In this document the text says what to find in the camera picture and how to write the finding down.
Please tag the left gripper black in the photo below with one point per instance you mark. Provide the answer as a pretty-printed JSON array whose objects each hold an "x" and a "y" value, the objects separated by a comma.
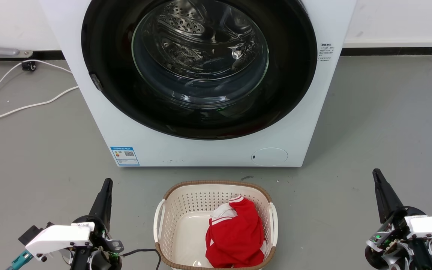
[{"x": 102, "y": 239}]

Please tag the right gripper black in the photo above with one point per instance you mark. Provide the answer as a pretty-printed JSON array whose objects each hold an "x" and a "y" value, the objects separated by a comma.
[{"x": 392, "y": 228}]

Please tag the round black glass washer door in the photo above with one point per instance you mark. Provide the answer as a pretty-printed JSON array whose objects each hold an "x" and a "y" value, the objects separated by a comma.
[{"x": 201, "y": 56}]

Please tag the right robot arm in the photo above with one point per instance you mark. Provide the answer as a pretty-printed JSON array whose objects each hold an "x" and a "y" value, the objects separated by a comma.
[{"x": 420, "y": 258}]

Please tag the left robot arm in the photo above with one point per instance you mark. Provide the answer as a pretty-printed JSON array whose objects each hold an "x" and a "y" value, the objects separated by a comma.
[{"x": 81, "y": 260}]

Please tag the white front-load washing machine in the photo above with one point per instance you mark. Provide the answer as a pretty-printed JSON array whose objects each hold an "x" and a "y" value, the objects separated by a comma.
[{"x": 201, "y": 153}]

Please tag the blue energy label sticker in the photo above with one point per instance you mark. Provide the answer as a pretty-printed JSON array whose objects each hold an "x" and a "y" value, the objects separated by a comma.
[{"x": 125, "y": 156}]

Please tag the cream laundry basket brown rim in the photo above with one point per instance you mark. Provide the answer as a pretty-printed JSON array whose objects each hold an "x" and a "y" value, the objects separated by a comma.
[{"x": 186, "y": 210}]

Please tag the red and white garment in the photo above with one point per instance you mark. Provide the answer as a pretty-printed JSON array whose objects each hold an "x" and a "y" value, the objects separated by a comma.
[{"x": 238, "y": 232}]

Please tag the small black caster wheel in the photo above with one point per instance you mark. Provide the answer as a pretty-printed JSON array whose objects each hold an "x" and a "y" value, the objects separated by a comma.
[{"x": 29, "y": 66}]

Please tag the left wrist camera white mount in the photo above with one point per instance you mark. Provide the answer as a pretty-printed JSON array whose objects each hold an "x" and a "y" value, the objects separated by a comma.
[{"x": 58, "y": 238}]

